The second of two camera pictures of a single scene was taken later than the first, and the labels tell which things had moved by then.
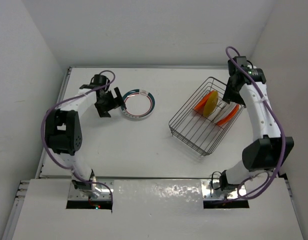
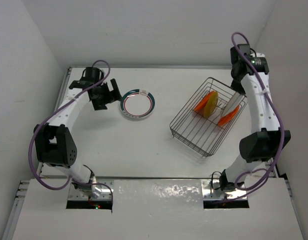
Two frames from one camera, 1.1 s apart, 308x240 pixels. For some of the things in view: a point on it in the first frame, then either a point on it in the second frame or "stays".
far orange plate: x=200 y=106 stays
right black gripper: x=230 y=97 → x=237 y=87
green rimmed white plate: x=137 y=112 stays
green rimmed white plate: x=139 y=103 stays
